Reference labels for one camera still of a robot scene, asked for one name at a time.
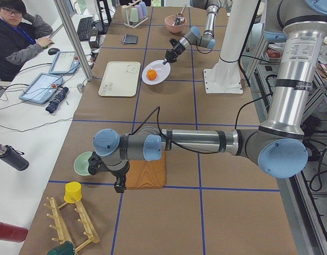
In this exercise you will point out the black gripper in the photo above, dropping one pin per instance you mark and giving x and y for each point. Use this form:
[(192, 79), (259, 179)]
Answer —
[(176, 48), (118, 175)]

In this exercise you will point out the white round plate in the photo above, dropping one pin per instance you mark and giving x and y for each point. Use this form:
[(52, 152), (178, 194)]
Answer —
[(163, 72)]

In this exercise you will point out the orange mandarin fruit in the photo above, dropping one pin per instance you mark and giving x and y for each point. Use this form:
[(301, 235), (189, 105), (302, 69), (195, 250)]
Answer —
[(151, 74)]

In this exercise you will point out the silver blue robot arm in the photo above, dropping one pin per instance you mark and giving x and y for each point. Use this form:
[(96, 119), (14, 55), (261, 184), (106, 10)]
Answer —
[(276, 146), (194, 36)]

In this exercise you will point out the cream bear print tray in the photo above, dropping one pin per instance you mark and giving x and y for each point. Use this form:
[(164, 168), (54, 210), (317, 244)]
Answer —
[(120, 79)]

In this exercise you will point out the wooden cutting board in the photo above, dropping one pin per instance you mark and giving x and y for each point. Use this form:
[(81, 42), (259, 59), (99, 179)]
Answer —
[(147, 174)]

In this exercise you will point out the folded grey cloth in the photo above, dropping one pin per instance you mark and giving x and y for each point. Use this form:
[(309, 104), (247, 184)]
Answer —
[(130, 39)]

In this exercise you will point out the pink bowl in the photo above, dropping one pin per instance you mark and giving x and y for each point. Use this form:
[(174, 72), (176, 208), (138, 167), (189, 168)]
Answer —
[(172, 27)]

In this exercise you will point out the mint green bowl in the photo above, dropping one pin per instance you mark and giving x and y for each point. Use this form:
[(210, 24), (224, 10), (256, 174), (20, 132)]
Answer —
[(81, 163)]

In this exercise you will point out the yellow cup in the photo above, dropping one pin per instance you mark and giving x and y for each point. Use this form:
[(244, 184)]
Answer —
[(73, 192)]

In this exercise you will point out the metal utensil in bowl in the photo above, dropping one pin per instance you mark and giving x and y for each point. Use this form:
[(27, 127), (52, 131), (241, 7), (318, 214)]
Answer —
[(179, 17)]

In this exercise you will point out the pastel cups on rack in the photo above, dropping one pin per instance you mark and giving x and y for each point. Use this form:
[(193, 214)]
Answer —
[(134, 13)]

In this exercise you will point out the wooden cup rack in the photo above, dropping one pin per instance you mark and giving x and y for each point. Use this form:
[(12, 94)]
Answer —
[(72, 223)]

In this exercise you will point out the dark green cup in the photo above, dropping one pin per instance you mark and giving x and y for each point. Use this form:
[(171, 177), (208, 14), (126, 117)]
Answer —
[(67, 248)]

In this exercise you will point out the small metal cylinder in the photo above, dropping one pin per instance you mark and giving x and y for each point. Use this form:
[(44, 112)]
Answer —
[(80, 87)]

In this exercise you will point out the black keyboard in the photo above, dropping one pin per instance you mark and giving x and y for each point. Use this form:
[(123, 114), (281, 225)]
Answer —
[(84, 27)]

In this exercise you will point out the far teach pendant tablet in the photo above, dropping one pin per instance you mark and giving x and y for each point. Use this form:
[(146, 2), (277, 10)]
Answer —
[(64, 63)]

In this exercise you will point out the teach pendant tablet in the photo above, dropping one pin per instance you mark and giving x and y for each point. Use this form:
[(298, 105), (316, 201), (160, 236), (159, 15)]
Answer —
[(64, 63), (41, 89)]

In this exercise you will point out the folded dark blue umbrella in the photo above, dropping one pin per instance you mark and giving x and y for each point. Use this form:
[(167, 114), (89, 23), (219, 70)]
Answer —
[(53, 104)]

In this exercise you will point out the black computer mouse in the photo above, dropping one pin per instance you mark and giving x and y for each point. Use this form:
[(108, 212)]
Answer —
[(53, 51)]

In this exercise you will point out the dark grey thermos bottle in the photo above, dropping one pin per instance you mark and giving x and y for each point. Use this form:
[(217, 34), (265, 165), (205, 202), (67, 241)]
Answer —
[(13, 157)]

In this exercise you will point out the near teach pendant tablet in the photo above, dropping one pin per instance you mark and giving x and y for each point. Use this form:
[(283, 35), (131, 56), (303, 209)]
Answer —
[(41, 89)]

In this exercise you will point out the red bottle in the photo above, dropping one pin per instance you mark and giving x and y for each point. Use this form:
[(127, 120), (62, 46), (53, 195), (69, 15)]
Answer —
[(12, 233)]

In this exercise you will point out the seated person in black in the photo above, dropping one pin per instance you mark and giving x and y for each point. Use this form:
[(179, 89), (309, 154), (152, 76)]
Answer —
[(22, 37)]

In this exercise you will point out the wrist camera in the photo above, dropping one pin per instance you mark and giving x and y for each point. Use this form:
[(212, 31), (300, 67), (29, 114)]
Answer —
[(173, 41), (94, 164)]

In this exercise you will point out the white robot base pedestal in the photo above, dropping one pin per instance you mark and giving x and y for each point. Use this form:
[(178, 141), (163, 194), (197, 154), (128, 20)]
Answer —
[(224, 77)]

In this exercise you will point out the aluminium frame post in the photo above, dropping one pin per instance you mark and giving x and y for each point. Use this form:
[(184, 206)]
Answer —
[(73, 37)]

